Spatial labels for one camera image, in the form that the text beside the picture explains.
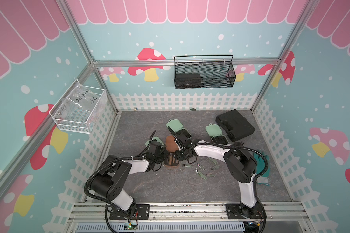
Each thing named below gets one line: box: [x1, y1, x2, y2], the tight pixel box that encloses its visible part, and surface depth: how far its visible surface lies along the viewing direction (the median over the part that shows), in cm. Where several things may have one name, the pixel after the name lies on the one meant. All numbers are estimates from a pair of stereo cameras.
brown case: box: [163, 134, 180, 168], surface depth 94 cm
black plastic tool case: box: [215, 109, 256, 143], surface depth 107 cm
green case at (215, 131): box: [205, 123, 230, 145], surface depth 108 cm
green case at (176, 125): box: [166, 118, 192, 141], surface depth 111 cm
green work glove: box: [253, 151, 271, 186], surface depth 87 cm
